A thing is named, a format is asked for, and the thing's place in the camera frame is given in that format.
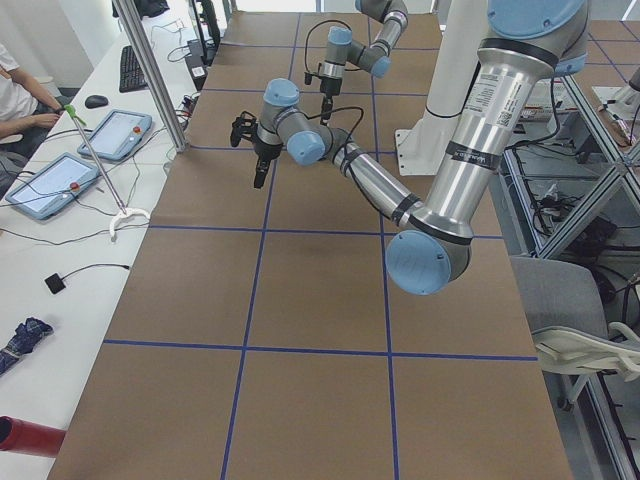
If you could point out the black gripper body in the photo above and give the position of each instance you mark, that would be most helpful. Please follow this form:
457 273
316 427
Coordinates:
328 86
262 150

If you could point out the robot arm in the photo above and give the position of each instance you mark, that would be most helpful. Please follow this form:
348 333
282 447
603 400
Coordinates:
493 54
373 58

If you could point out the metal reacher grabber tool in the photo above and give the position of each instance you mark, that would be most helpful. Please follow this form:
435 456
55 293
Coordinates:
124 212

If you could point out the teach pendant upper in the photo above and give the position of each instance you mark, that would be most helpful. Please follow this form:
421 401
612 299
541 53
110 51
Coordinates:
118 134

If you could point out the teach pendant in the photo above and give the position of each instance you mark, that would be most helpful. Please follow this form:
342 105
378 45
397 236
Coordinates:
118 134
54 187

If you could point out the black keyboard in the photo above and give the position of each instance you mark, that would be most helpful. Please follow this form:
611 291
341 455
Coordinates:
131 75

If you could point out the black computer mouse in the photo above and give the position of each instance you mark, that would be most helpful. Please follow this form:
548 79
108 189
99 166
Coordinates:
96 101

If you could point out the teach pendant lower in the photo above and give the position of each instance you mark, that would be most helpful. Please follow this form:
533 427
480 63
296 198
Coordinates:
54 187

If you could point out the seated person white shirt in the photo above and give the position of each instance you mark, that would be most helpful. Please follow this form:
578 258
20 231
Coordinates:
27 107

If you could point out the grey chair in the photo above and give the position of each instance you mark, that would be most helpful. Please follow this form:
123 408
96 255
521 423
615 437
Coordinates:
567 321

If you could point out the red fire extinguisher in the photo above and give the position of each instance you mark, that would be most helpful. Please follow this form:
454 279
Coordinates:
24 437

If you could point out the aluminium frame post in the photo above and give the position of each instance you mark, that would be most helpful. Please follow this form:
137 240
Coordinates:
136 34

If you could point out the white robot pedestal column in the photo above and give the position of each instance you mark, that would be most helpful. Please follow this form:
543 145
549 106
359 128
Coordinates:
457 58

